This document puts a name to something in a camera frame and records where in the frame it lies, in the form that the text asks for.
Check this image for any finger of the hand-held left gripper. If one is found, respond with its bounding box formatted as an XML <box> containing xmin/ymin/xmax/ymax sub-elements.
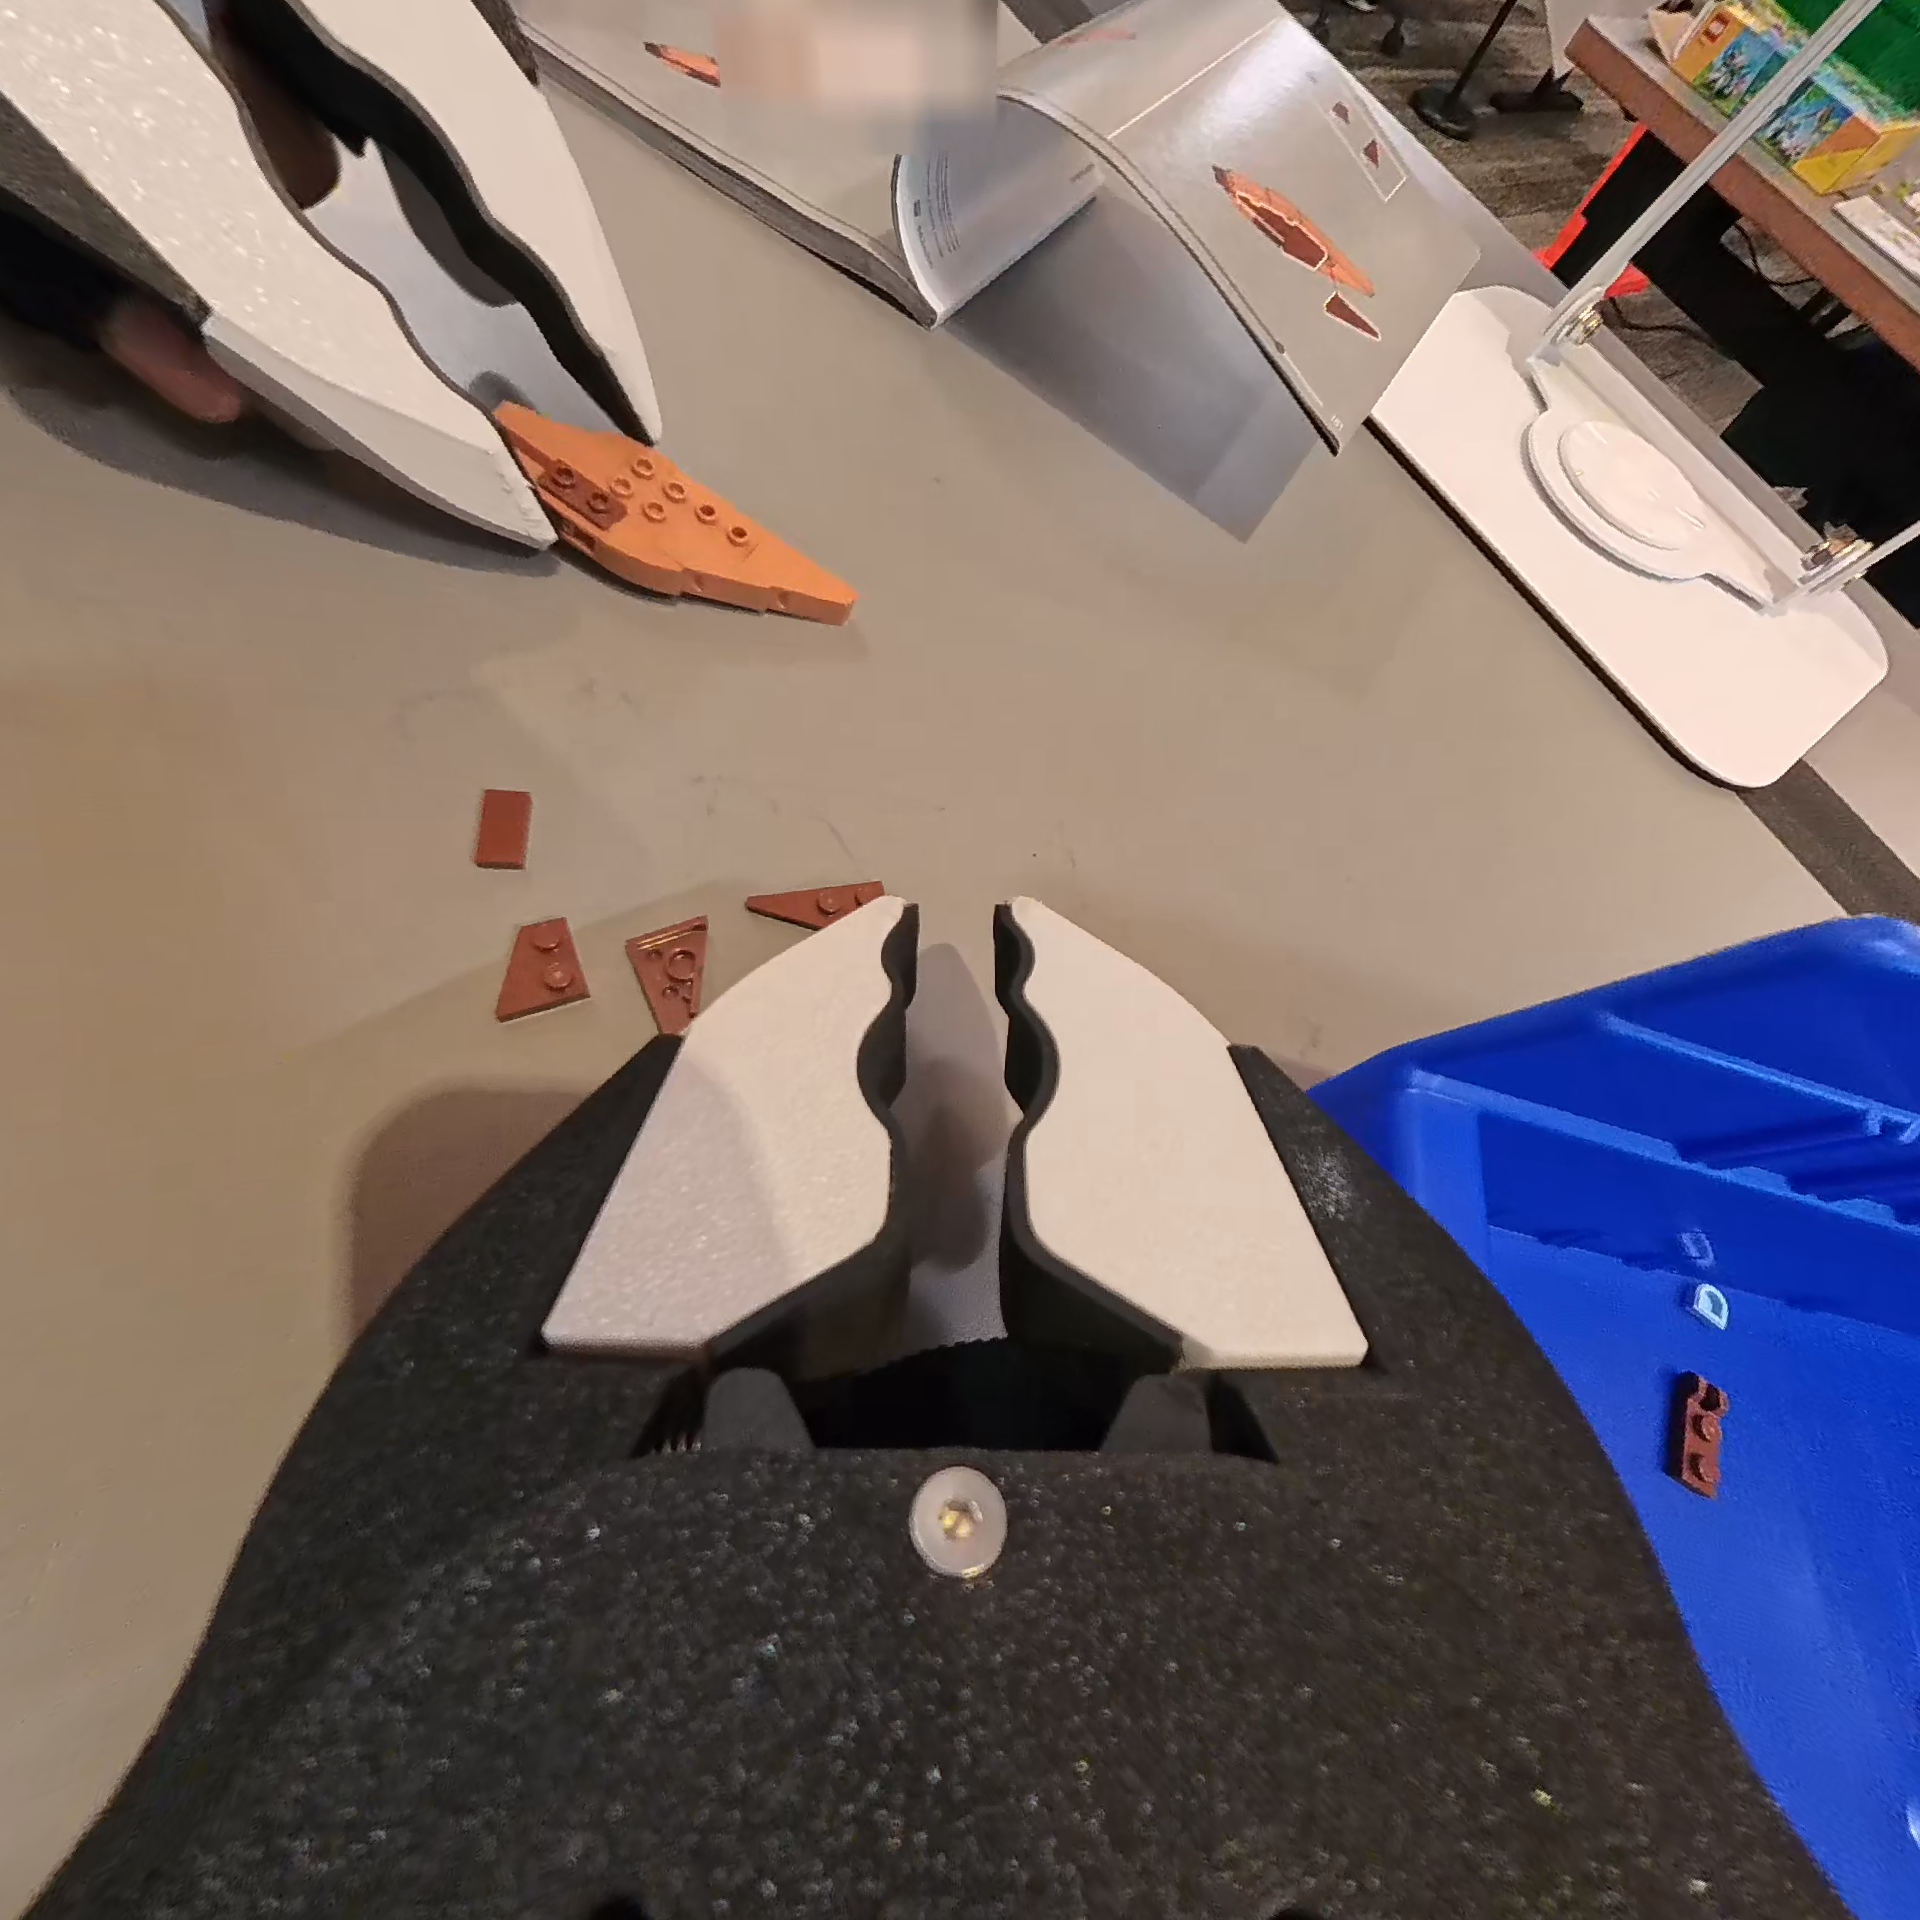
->
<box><xmin>282</xmin><ymin>0</ymin><xmax>663</xmax><ymax>444</ymax></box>
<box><xmin>0</xmin><ymin>0</ymin><xmax>560</xmax><ymax>549</ymax></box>

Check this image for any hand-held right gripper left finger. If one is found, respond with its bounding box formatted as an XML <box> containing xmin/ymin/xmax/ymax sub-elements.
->
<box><xmin>540</xmin><ymin>896</ymin><xmax>919</xmax><ymax>1368</ymax></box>

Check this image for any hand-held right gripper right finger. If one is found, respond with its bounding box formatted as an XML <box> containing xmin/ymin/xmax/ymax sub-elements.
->
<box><xmin>992</xmin><ymin>896</ymin><xmax>1370</xmax><ymax>1374</ymax></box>

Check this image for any dark red triangular wedge plate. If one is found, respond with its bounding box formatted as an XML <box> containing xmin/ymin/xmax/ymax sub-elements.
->
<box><xmin>625</xmin><ymin>915</ymin><xmax>711</xmax><ymax>1038</ymax></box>

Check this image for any orange brick ship hull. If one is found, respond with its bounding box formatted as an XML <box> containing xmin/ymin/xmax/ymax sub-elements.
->
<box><xmin>494</xmin><ymin>403</ymin><xmax>860</xmax><ymax>625</ymax></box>

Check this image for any blue plastic bin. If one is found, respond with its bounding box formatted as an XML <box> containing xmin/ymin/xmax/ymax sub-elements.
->
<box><xmin>1308</xmin><ymin>915</ymin><xmax>1920</xmax><ymax>1920</ymax></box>

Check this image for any person's left hand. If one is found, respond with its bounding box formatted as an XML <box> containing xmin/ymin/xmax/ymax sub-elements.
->
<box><xmin>97</xmin><ymin>291</ymin><xmax>254</xmax><ymax>424</ymax></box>

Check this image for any small dark red wedge plate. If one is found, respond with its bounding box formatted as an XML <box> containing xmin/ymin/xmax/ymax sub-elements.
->
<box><xmin>495</xmin><ymin>915</ymin><xmax>591</xmax><ymax>1025</ymax></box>

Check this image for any dark red brick plate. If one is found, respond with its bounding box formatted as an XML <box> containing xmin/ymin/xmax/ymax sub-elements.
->
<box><xmin>1671</xmin><ymin>1370</ymin><xmax>1729</xmax><ymax>1498</ymax></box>

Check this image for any dark grey strip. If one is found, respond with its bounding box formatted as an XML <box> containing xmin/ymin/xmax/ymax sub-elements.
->
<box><xmin>1741</xmin><ymin>757</ymin><xmax>1920</xmax><ymax>925</ymax></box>

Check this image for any grey instruction booklet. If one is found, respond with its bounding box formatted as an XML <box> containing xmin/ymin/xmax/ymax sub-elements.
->
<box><xmin>511</xmin><ymin>0</ymin><xmax>1486</xmax><ymax>542</ymax></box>

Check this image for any orange plastic object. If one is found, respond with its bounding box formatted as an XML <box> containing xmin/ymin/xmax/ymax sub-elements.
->
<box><xmin>1546</xmin><ymin>127</ymin><xmax>1652</xmax><ymax>294</ymax></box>

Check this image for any wooden edged table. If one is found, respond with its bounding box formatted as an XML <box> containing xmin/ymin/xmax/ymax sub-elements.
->
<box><xmin>1567</xmin><ymin>16</ymin><xmax>1920</xmax><ymax>369</ymax></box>

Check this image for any colourful toy box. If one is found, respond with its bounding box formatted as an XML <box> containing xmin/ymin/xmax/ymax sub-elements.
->
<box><xmin>1671</xmin><ymin>0</ymin><xmax>1920</xmax><ymax>197</ymax></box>

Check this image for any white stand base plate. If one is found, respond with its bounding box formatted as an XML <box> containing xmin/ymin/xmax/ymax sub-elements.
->
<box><xmin>1367</xmin><ymin>0</ymin><xmax>1920</xmax><ymax>789</ymax></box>

